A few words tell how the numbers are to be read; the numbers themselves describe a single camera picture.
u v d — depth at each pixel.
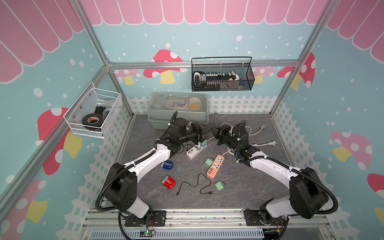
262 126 1.10
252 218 0.74
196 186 0.85
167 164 0.91
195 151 0.97
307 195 0.43
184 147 0.70
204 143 0.95
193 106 0.97
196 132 0.70
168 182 0.83
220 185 0.83
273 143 1.01
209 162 0.92
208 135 0.78
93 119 0.70
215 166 0.89
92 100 0.81
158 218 0.74
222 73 0.91
